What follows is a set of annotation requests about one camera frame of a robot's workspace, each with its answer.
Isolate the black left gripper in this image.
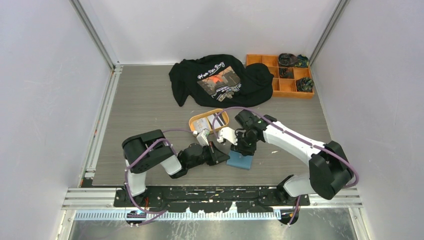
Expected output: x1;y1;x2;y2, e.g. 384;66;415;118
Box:
187;141;230;170

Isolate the blue leather card holder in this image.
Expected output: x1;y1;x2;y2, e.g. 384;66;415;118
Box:
226;150;253;170

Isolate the yellow oval tray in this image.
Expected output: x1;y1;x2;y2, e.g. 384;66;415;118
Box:
188;108;230;133

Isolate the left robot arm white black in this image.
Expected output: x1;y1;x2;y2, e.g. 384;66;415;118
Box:
121;129;230;207

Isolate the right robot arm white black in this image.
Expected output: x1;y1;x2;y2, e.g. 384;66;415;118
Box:
231;109;355;206

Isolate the silver vip card in tray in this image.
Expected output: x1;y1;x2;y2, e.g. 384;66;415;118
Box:
193;118;210;133

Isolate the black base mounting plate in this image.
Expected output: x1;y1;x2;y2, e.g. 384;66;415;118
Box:
113;185;297;213

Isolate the orange wooden compartment tray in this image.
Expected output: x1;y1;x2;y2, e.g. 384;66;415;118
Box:
245;54;315;99

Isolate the black printed t-shirt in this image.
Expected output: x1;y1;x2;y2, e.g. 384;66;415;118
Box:
168;54;274;108

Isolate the dark sock middle compartment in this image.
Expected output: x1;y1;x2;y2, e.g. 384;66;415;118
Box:
278;67;294;79

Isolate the green patterned sock lower right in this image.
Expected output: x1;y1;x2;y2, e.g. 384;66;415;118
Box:
295;77;315;93

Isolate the dark rolled sock top left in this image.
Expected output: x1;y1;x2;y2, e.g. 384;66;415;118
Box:
277;53;298;67

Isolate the green rolled sock top right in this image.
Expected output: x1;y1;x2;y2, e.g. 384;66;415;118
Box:
295;54;310;68

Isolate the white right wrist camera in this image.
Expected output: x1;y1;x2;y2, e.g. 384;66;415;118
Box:
217;127;238;146

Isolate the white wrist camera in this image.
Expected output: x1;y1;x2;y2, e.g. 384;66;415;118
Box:
217;127;238;146
196;128;210;147

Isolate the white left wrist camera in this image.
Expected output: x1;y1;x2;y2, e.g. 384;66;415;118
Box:
196;128;210;147

